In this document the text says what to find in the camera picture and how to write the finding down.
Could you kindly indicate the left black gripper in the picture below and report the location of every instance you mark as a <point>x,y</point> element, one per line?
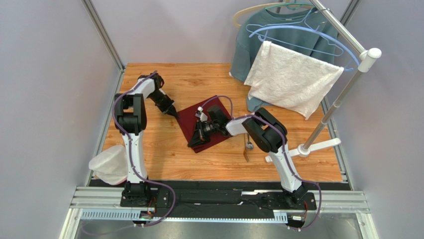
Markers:
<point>172,111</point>

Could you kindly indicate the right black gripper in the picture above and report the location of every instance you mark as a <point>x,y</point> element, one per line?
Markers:
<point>200,132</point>

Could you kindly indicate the dark red cloth napkin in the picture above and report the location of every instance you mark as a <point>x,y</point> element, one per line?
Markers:
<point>187,122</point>

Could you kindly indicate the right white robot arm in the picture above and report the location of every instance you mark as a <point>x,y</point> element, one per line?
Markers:
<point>267,132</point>

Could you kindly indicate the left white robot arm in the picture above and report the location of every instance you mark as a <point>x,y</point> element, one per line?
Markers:
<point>130,118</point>

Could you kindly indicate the silver metal spoon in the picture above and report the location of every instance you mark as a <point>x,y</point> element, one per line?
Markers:
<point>249,145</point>

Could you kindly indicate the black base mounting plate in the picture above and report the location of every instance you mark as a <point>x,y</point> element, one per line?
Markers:
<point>218,199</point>

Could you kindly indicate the white mesh bag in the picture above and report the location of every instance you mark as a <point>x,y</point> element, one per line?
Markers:
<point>110,165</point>

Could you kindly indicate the white towel on hanger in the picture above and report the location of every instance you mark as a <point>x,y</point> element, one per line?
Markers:
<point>290,80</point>

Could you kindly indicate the beige wooden hanger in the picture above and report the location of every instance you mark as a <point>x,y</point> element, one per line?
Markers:
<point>242,12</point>

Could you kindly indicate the teal sweatshirt on hanger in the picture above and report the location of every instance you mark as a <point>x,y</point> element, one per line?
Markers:
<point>246,50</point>

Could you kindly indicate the light blue clothes hanger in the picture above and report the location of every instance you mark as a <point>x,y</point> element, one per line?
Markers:
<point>307,32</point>

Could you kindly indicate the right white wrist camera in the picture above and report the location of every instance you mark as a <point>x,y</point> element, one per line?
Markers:
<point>201,115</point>

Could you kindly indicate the aluminium frame rail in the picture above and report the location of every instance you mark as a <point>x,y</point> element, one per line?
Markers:
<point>95,17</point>

